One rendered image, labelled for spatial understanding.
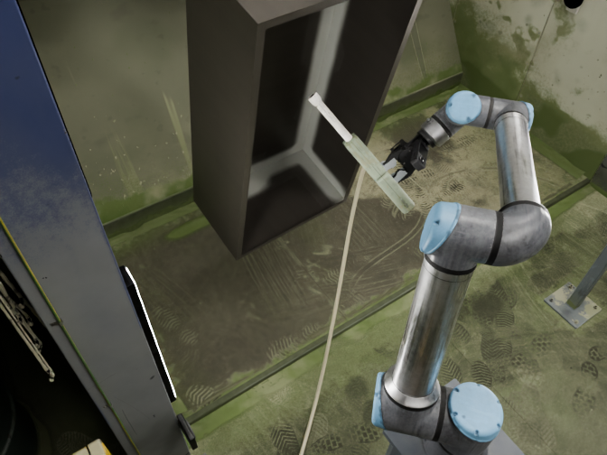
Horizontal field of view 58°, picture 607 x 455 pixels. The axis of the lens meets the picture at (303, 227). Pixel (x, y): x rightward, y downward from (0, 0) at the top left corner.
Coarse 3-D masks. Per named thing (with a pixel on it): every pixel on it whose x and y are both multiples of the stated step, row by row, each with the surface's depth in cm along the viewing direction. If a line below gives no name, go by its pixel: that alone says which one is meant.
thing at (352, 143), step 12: (312, 96) 159; (324, 108) 160; (336, 120) 162; (348, 132) 165; (348, 144) 165; (360, 144) 165; (360, 156) 167; (372, 156) 167; (372, 168) 168; (384, 168) 170; (384, 180) 170; (396, 192) 173; (396, 204) 175; (408, 204) 175
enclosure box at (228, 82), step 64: (192, 0) 153; (256, 0) 134; (320, 0) 138; (384, 0) 178; (192, 64) 174; (256, 64) 141; (320, 64) 222; (384, 64) 191; (192, 128) 201; (256, 128) 229; (320, 128) 246; (256, 192) 250; (320, 192) 256
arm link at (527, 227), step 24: (504, 120) 150; (528, 120) 154; (504, 144) 141; (528, 144) 140; (504, 168) 133; (528, 168) 131; (504, 192) 126; (528, 192) 123; (504, 216) 113; (528, 216) 114; (504, 240) 111; (528, 240) 112; (504, 264) 114
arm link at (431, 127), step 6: (426, 120) 174; (432, 120) 171; (426, 126) 171; (432, 126) 170; (438, 126) 169; (426, 132) 171; (432, 132) 170; (438, 132) 169; (444, 132) 170; (432, 138) 171; (438, 138) 170; (444, 138) 171; (438, 144) 172
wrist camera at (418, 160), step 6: (414, 144) 172; (420, 144) 170; (414, 150) 170; (420, 150) 169; (426, 150) 172; (414, 156) 167; (420, 156) 166; (426, 156) 170; (414, 162) 166; (420, 162) 166; (420, 168) 166
